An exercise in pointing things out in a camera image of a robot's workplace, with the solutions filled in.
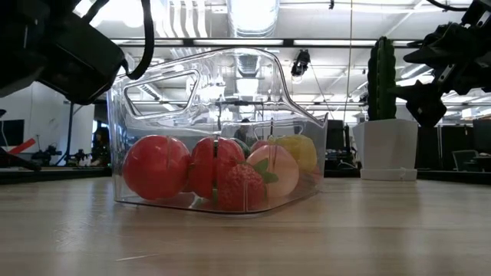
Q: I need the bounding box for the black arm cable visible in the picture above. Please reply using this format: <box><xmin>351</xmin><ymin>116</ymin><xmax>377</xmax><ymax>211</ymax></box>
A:
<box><xmin>82</xmin><ymin>0</ymin><xmax>156</xmax><ymax>81</ymax></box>
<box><xmin>424</xmin><ymin>0</ymin><xmax>473</xmax><ymax>12</ymax></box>

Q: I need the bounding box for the yellow toy pineapple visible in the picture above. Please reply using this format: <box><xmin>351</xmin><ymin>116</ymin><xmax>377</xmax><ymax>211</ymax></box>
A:
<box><xmin>268</xmin><ymin>133</ymin><xmax>318</xmax><ymax>173</ymax></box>

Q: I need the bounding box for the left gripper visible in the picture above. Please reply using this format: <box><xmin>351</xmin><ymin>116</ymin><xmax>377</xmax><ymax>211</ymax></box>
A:
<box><xmin>38</xmin><ymin>13</ymin><xmax>127</xmax><ymax>106</ymax></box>

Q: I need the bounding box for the person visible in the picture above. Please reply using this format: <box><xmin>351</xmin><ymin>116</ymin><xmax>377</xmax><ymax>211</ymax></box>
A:
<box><xmin>233</xmin><ymin>117</ymin><xmax>253</xmax><ymax>143</ymax></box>

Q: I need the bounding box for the black wall screen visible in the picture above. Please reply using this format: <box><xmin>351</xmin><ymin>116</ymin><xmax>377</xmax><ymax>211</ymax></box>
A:
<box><xmin>0</xmin><ymin>119</ymin><xmax>25</xmax><ymax>147</ymax></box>

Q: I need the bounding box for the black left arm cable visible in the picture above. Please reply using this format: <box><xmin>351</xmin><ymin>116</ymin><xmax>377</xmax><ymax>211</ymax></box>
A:
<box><xmin>82</xmin><ymin>0</ymin><xmax>156</xmax><ymax>81</ymax></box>

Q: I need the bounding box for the white plant pot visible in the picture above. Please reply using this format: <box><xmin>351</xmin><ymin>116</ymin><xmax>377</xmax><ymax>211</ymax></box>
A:
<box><xmin>351</xmin><ymin>117</ymin><xmax>420</xmax><ymax>182</ymax></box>

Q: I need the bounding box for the red bar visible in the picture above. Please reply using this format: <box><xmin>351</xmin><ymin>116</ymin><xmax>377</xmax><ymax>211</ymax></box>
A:
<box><xmin>8</xmin><ymin>138</ymin><xmax>38</xmax><ymax>156</ymax></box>

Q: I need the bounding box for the black monitor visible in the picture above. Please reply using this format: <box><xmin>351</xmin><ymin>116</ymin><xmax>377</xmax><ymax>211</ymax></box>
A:
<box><xmin>325</xmin><ymin>119</ymin><xmax>345</xmax><ymax>151</ymax></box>

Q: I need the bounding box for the silver ventilation duct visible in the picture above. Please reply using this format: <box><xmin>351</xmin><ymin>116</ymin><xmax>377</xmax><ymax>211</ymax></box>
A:
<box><xmin>226</xmin><ymin>0</ymin><xmax>281</xmax><ymax>49</ymax></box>

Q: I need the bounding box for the pink toy peach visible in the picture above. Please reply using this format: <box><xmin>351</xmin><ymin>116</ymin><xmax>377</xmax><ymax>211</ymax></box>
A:
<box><xmin>245</xmin><ymin>143</ymin><xmax>301</xmax><ymax>199</ymax></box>

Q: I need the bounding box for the black hanging camera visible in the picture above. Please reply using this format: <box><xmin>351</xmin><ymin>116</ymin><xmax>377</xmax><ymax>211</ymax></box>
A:
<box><xmin>290</xmin><ymin>48</ymin><xmax>311</xmax><ymax>77</ymax></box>

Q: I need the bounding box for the green cactus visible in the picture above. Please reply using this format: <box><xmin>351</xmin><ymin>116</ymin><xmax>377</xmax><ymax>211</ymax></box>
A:
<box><xmin>367</xmin><ymin>35</ymin><xmax>398</xmax><ymax>121</ymax></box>

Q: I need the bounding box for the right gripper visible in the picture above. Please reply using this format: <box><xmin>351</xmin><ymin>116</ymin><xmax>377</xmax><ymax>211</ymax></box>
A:
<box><xmin>388</xmin><ymin>22</ymin><xmax>491</xmax><ymax>129</ymax></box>

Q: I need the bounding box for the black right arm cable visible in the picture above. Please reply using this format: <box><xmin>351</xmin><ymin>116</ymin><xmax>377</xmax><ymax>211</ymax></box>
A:
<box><xmin>424</xmin><ymin>0</ymin><xmax>473</xmax><ymax>12</ymax></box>

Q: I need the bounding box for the red toy apple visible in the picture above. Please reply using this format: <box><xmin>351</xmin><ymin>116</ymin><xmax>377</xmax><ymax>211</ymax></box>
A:
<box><xmin>121</xmin><ymin>134</ymin><xmax>192</xmax><ymax>202</ymax></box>

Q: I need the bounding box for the clear plastic container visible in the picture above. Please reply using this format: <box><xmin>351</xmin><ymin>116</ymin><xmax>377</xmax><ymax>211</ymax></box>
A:
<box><xmin>106</xmin><ymin>47</ymin><xmax>329</xmax><ymax>215</ymax></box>

